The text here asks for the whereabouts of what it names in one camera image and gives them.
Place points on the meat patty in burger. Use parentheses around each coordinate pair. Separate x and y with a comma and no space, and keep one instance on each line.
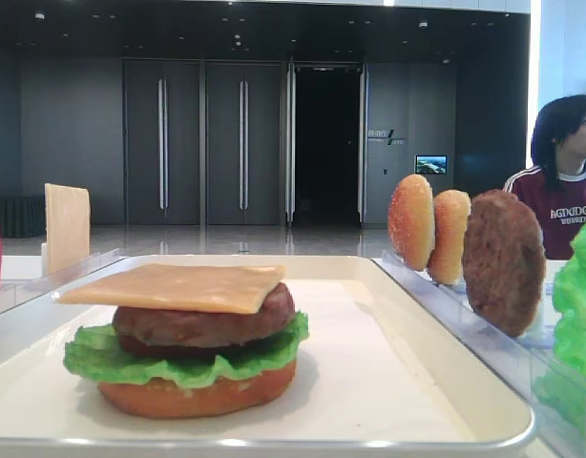
(167,334)

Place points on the standing green lettuce leaf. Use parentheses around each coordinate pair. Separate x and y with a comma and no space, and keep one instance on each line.
(577,315)

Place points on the bottom bun in tray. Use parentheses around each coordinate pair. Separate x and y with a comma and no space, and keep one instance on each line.
(163,399)

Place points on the standing cheese slice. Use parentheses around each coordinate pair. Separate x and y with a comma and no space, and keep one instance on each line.
(68,217)

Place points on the sesame top bun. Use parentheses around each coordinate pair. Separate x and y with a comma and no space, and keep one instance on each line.
(410,221)

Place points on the standing meat patty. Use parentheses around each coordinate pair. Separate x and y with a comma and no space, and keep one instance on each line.
(503,261)

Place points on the cheese slice on burger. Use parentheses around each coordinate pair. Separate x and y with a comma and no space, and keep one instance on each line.
(207,289)

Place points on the lettuce leaf in burger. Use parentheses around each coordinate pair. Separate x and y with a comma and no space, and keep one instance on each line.
(96,355)

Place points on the person in maroon shirt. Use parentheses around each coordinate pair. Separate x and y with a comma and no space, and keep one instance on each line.
(555,186)

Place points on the small wall screen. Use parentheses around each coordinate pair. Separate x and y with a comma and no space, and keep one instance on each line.
(431,165)

